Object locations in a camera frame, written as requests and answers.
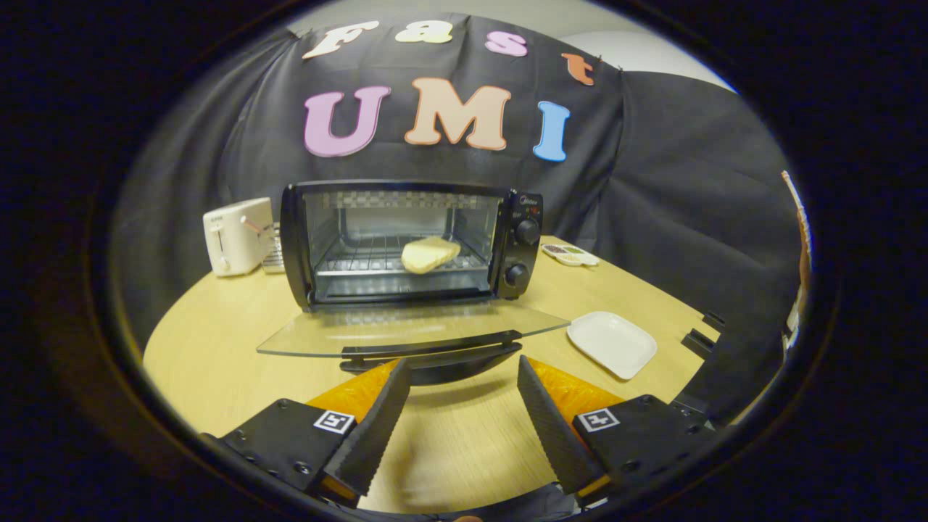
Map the white pop-up toaster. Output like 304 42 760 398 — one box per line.
203 197 275 278

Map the metal wire rack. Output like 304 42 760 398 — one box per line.
261 221 285 274

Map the white divided condiment dish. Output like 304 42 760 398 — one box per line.
541 243 600 267

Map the black toaster oven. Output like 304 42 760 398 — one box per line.
256 179 571 386

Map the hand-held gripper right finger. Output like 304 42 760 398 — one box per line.
516 354 718 508

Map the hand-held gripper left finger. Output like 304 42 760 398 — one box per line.
198 359 413 508

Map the white square plate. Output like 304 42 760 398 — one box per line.
566 311 658 381

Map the black backdrop cloth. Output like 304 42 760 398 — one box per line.
109 11 805 428

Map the pale bread slice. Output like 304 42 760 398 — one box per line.
401 236 462 275

